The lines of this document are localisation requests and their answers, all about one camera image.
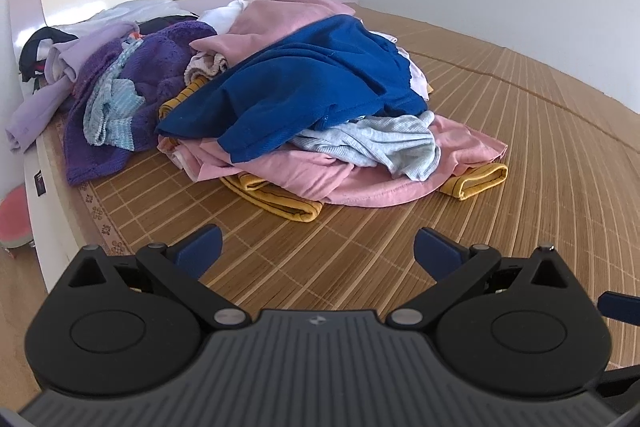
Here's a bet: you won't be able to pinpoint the black garment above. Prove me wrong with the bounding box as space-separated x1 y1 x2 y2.
19 26 80 82

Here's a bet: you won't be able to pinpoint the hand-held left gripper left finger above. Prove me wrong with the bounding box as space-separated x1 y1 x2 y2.
65 225 251 330

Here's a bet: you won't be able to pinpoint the cream floral cloth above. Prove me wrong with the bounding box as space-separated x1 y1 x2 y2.
184 51 230 84

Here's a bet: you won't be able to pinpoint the lavender garment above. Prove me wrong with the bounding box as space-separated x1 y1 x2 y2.
5 22 138 152

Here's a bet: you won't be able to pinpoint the light blue ribbed garment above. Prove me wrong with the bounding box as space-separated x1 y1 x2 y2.
290 112 441 182

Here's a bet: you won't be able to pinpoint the blue pants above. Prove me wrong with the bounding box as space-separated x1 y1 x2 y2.
155 14 431 162

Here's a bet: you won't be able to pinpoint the yellow striped garment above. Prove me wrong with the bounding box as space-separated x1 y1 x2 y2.
159 76 509 223

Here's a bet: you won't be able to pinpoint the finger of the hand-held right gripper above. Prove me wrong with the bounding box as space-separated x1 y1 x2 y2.
597 290 640 325
597 366 640 395

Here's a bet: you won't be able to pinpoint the pink round stool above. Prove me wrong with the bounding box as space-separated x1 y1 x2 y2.
0 186 36 253

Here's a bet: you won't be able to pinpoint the pink garment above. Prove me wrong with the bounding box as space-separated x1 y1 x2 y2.
190 0 357 68
157 112 511 210

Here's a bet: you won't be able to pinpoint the light blue striped cloth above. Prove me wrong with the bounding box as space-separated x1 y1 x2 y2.
82 39 147 152

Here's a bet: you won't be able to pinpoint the purple knitted sweater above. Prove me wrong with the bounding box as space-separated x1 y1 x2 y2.
65 21 218 186

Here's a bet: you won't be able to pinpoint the white garment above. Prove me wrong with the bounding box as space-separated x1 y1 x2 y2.
377 32 434 100
52 0 198 38
199 0 251 36

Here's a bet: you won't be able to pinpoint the bamboo mat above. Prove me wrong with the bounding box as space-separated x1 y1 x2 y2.
55 2 640 373

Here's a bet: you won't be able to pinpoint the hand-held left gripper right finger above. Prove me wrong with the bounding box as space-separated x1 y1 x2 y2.
387 228 576 330

